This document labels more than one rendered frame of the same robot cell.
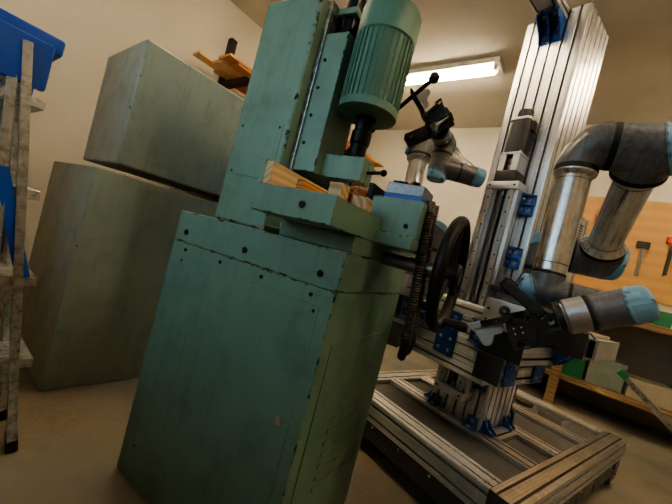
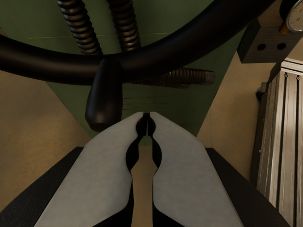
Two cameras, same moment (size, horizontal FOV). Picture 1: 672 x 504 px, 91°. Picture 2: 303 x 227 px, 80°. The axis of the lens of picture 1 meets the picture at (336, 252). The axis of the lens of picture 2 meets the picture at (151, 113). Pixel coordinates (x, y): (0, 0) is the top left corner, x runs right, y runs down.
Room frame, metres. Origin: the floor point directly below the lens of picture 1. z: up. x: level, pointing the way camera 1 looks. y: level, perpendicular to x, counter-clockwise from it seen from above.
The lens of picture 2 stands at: (0.79, -0.41, 0.80)
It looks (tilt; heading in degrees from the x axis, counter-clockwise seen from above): 60 degrees down; 63
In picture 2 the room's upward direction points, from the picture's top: 4 degrees counter-clockwise
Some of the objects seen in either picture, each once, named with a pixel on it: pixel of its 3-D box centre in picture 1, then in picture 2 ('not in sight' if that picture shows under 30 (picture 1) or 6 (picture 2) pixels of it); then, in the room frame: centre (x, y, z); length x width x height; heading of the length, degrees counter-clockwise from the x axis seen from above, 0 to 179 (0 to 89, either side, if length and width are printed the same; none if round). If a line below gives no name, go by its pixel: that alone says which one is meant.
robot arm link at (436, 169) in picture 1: (442, 168); not in sight; (1.27, -0.32, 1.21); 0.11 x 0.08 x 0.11; 93
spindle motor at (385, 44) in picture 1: (379, 67); not in sight; (0.97, 0.01, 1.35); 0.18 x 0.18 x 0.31
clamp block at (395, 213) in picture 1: (402, 221); not in sight; (0.86, -0.15, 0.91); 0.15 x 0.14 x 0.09; 151
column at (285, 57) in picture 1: (286, 126); not in sight; (1.11, 0.27, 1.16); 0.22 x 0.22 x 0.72; 61
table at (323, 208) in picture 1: (368, 231); not in sight; (0.90, -0.07, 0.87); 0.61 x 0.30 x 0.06; 151
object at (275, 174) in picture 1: (335, 205); not in sight; (0.97, 0.04, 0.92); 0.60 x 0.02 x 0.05; 151
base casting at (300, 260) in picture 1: (296, 253); not in sight; (1.03, 0.12, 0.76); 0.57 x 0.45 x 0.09; 61
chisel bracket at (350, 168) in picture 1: (346, 173); not in sight; (0.98, 0.03, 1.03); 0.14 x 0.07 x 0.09; 61
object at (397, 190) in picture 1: (410, 195); not in sight; (0.87, -0.15, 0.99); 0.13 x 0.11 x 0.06; 151
